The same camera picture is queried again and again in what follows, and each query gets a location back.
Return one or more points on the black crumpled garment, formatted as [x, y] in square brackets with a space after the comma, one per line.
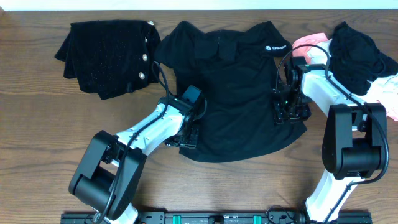
[356, 61]

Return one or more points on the black polo shirt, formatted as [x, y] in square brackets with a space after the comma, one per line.
[236, 73]

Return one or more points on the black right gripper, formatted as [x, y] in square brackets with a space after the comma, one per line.
[279, 114]

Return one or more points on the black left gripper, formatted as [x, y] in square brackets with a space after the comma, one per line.
[192, 143]

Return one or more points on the coral pink garment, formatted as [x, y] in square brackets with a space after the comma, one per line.
[322, 41]

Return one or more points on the black velvet buttoned garment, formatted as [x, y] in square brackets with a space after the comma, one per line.
[110, 58]

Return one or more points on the white garment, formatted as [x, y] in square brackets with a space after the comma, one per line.
[382, 90]

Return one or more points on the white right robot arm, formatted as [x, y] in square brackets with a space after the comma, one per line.
[355, 150]

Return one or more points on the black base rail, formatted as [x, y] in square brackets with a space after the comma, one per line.
[217, 217]

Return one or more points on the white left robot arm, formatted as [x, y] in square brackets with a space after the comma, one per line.
[107, 176]

